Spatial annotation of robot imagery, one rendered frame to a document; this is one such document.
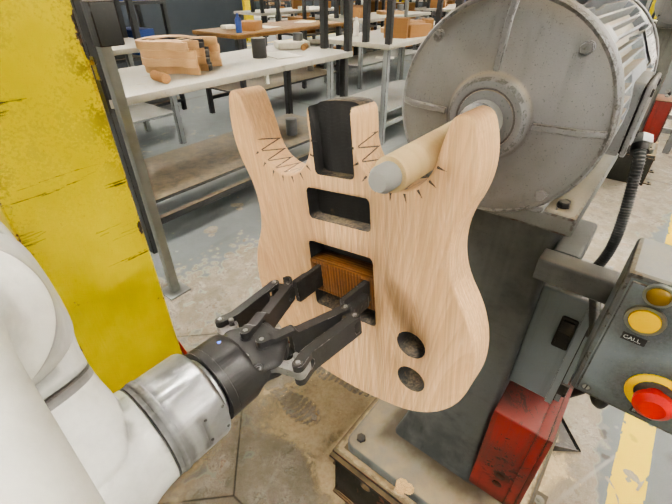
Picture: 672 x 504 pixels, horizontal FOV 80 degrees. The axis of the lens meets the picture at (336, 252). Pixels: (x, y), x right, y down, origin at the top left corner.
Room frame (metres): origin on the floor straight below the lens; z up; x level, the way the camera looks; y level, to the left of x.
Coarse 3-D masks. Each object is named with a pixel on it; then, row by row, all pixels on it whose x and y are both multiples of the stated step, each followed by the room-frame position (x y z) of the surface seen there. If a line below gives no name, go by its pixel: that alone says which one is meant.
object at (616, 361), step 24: (648, 240) 0.41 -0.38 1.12; (648, 264) 0.36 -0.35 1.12; (624, 288) 0.35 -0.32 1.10; (624, 312) 0.34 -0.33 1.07; (600, 336) 0.35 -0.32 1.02; (624, 336) 0.33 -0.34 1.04; (648, 336) 0.32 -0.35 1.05; (600, 360) 0.34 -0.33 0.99; (624, 360) 0.33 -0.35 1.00; (648, 360) 0.31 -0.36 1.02; (576, 384) 0.35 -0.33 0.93; (600, 384) 0.33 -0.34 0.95; (624, 384) 0.32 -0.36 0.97; (648, 384) 0.31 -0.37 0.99; (600, 408) 0.35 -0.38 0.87; (624, 408) 0.31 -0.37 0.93
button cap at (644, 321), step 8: (632, 312) 0.33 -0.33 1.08; (640, 312) 0.33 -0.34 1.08; (648, 312) 0.32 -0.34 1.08; (632, 320) 0.33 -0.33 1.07; (640, 320) 0.33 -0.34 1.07; (648, 320) 0.32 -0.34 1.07; (656, 320) 0.32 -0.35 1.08; (640, 328) 0.32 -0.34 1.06; (648, 328) 0.32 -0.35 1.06; (656, 328) 0.32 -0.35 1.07
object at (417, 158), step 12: (432, 132) 0.37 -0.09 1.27; (444, 132) 0.38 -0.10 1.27; (408, 144) 0.34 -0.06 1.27; (420, 144) 0.34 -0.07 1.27; (432, 144) 0.35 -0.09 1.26; (384, 156) 0.32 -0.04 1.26; (396, 156) 0.31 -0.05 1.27; (408, 156) 0.32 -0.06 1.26; (420, 156) 0.33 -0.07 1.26; (432, 156) 0.34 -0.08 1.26; (408, 168) 0.31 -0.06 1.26; (420, 168) 0.32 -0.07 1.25; (432, 168) 0.34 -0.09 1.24; (408, 180) 0.31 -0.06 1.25; (396, 192) 0.31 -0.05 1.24
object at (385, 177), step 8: (376, 168) 0.30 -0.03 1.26; (384, 168) 0.30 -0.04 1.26; (392, 168) 0.30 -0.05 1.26; (376, 176) 0.30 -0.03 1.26; (384, 176) 0.29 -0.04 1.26; (392, 176) 0.30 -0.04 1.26; (400, 176) 0.30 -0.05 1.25; (376, 184) 0.30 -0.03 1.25; (384, 184) 0.29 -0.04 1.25; (392, 184) 0.29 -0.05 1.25; (384, 192) 0.30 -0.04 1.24
